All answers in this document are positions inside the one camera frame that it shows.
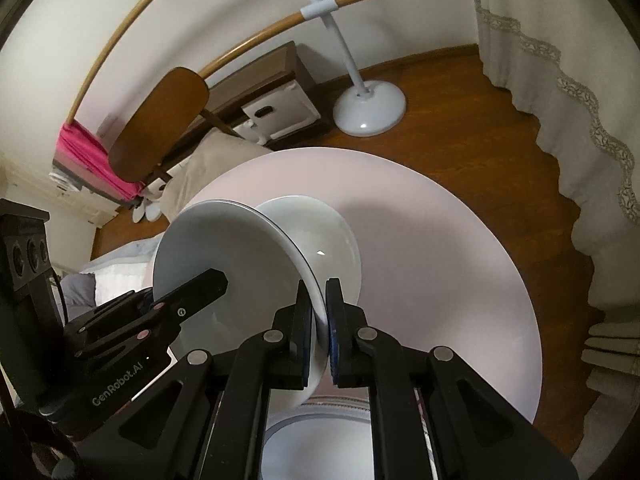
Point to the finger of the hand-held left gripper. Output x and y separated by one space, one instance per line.
200 290
303 332

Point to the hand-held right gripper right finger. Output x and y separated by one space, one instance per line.
334 340

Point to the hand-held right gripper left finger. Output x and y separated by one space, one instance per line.
303 332

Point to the white plate with blue rim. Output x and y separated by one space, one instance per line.
320 440
210 250

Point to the white bowl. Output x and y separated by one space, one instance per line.
325 230

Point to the white bedding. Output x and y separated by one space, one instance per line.
120 260

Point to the round pink table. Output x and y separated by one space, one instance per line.
425 270

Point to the beige seat cushion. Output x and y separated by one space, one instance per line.
210 165

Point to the brown wooden chair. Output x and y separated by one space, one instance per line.
155 125

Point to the pink cloth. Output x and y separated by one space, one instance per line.
85 160

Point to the white storage box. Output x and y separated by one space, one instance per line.
285 110

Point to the brown wooden cabinet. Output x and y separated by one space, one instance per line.
260 67

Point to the white barre stand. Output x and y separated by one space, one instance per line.
370 105

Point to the long wooden barre rod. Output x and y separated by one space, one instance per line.
100 55

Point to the white curtain with lace trim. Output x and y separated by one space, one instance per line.
550 35

